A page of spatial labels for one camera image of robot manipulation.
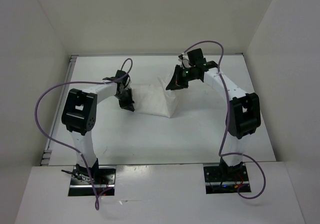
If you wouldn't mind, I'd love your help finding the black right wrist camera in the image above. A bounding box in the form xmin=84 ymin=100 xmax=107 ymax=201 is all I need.
xmin=187 ymin=48 xmax=206 ymax=67

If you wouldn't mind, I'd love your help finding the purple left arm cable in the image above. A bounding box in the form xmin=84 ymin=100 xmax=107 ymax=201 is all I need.
xmin=34 ymin=58 xmax=133 ymax=211

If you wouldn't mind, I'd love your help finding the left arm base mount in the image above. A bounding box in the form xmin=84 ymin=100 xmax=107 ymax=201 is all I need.
xmin=61 ymin=165 xmax=116 ymax=196

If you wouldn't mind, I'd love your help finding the white skirt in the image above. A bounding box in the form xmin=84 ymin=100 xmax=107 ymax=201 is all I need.
xmin=131 ymin=74 xmax=180 ymax=118

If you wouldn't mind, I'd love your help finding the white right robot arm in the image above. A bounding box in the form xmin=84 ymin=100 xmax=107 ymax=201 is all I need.
xmin=166 ymin=61 xmax=261 ymax=180

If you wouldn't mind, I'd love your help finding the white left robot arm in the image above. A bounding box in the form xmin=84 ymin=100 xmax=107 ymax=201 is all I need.
xmin=61 ymin=77 xmax=135 ymax=184

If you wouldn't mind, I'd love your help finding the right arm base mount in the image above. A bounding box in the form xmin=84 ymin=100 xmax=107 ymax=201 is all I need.
xmin=203 ymin=162 xmax=251 ymax=194

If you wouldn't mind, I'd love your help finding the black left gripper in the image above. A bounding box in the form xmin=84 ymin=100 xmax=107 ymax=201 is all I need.
xmin=115 ymin=88 xmax=135 ymax=112

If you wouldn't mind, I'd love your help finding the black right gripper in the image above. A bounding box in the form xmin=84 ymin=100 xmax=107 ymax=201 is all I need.
xmin=166 ymin=65 xmax=196 ymax=91

